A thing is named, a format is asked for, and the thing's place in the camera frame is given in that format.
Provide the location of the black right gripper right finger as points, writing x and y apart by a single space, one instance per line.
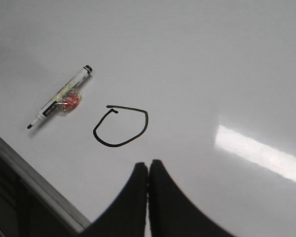
171 213

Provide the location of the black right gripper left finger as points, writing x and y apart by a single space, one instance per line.
126 215

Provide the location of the red magnet taped to marker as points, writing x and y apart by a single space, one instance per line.
69 102

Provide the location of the white whiteboard marker pen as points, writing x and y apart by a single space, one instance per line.
51 105

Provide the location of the grey drawer cabinet below whiteboard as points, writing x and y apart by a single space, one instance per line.
29 205

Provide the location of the white whiteboard with aluminium frame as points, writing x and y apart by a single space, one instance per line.
206 86

